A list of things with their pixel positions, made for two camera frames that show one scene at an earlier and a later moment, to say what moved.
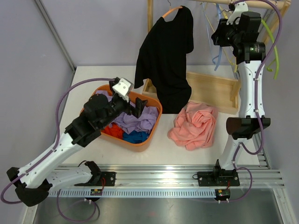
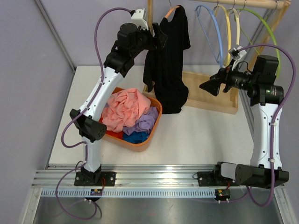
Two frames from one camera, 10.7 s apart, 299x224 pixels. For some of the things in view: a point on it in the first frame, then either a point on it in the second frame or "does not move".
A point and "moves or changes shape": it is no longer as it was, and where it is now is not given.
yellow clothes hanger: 224,12 -> 227,57
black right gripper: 217,36 -> 212,86
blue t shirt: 135,136 does not move
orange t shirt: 115,130 does not move
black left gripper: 135,111 -> 153,43
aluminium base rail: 200,181 does not move
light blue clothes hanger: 218,56 -> 219,32
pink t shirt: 194,126 moves or changes shape
